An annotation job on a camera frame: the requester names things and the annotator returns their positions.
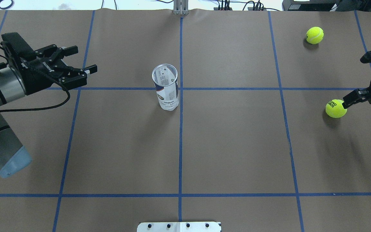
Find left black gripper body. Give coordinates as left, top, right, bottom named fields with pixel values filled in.
left=18, top=57, right=64, bottom=95

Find Wilson tennis ball can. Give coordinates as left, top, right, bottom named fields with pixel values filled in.
left=152, top=63, right=179, bottom=111

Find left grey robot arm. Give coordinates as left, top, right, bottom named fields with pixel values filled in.
left=0, top=42, right=98, bottom=178

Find tennis ball with Roland Garros print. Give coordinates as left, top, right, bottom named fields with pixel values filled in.
left=325, top=99, right=347, bottom=118

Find black box with label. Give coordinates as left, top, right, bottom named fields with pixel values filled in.
left=282, top=0, right=371, bottom=12

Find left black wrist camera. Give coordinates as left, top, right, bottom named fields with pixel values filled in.
left=0, top=32, right=36, bottom=70

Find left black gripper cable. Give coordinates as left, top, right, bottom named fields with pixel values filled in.
left=0, top=45, right=71, bottom=113

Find aluminium frame post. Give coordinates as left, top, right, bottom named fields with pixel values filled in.
left=173, top=0, right=189, bottom=16

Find black cables on desk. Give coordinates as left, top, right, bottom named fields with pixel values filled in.
left=213, top=0, right=281, bottom=12

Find white metal mount base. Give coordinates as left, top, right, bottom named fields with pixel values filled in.
left=137, top=221, right=222, bottom=232

